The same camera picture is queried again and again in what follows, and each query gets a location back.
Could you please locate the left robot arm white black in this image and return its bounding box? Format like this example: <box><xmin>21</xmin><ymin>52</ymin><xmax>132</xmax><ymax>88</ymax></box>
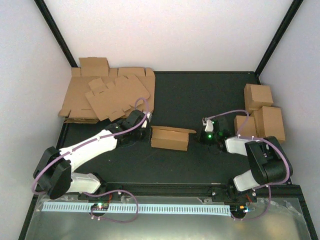
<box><xmin>32</xmin><ymin>109</ymin><xmax>152</xmax><ymax>200</ymax></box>

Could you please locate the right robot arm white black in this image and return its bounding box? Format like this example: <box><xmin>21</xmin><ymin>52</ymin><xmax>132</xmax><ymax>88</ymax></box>
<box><xmin>198</xmin><ymin>117</ymin><xmax>293</xmax><ymax>202</ymax></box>

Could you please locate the folded cardboard box small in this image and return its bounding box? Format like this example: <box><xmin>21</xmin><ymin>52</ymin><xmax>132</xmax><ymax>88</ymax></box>
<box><xmin>234</xmin><ymin>115</ymin><xmax>258</xmax><ymax>137</ymax></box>

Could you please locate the stack of flat cardboard blanks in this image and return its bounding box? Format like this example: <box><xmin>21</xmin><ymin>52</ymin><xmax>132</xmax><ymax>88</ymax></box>
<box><xmin>58</xmin><ymin>57</ymin><xmax>156</xmax><ymax>124</ymax></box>

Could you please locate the right controller board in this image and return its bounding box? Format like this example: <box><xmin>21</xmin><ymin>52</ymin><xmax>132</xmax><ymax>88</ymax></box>
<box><xmin>230</xmin><ymin>204</ymin><xmax>256</xmax><ymax>214</ymax></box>

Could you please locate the controller board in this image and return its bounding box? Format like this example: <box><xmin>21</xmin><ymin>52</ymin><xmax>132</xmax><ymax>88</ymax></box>
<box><xmin>230</xmin><ymin>204</ymin><xmax>256</xmax><ymax>214</ymax></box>
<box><xmin>90</xmin><ymin>202</ymin><xmax>109</xmax><ymax>211</ymax></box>

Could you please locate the left controller board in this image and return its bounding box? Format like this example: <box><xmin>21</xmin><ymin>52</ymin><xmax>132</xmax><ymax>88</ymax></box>
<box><xmin>90</xmin><ymin>202</ymin><xmax>109</xmax><ymax>211</ymax></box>

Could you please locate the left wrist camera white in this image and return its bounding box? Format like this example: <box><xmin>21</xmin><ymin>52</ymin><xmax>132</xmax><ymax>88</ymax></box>
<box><xmin>141</xmin><ymin>112</ymin><xmax>152</xmax><ymax>129</ymax></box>

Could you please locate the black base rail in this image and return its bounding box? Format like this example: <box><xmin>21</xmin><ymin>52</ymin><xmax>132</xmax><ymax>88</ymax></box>
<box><xmin>34</xmin><ymin>181</ymin><xmax>301</xmax><ymax>203</ymax></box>

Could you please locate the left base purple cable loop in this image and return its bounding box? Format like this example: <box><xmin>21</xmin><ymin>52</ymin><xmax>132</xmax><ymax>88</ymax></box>
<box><xmin>89</xmin><ymin>189</ymin><xmax>140</xmax><ymax>224</ymax></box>

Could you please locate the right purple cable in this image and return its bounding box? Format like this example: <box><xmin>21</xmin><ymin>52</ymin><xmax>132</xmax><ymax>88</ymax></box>
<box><xmin>207</xmin><ymin>109</ymin><xmax>293</xmax><ymax>186</ymax></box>

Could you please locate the white slotted cable duct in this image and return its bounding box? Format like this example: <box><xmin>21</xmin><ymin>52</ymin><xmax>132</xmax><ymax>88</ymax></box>
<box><xmin>41</xmin><ymin>202</ymin><xmax>231</xmax><ymax>217</ymax></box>

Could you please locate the left black frame post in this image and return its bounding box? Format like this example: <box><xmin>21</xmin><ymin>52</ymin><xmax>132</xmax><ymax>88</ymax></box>
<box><xmin>34</xmin><ymin>0</ymin><xmax>78</xmax><ymax>68</ymax></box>

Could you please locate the black frame post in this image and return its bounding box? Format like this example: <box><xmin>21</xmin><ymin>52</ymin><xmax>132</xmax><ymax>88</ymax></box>
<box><xmin>34</xmin><ymin>0</ymin><xmax>78</xmax><ymax>68</ymax></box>
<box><xmin>254</xmin><ymin>0</ymin><xmax>304</xmax><ymax>78</ymax></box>

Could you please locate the right black frame post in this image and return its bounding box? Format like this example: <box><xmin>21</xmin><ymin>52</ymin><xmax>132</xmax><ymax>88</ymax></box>
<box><xmin>254</xmin><ymin>0</ymin><xmax>304</xmax><ymax>78</ymax></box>

